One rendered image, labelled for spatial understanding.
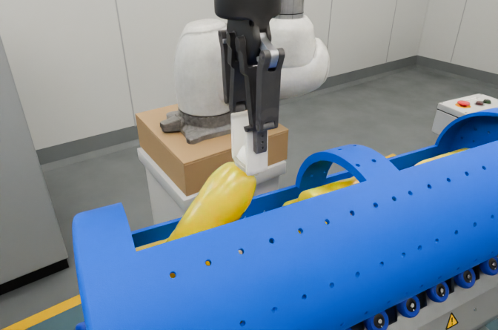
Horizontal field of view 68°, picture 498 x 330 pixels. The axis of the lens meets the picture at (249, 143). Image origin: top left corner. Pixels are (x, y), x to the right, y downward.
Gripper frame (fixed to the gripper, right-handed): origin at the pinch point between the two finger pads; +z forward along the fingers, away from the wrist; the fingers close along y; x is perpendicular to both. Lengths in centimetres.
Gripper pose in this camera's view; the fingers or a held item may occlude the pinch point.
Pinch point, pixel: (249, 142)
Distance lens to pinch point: 50.2
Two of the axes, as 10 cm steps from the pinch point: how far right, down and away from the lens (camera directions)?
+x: 9.0, -2.1, 3.8
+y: 4.3, 4.2, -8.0
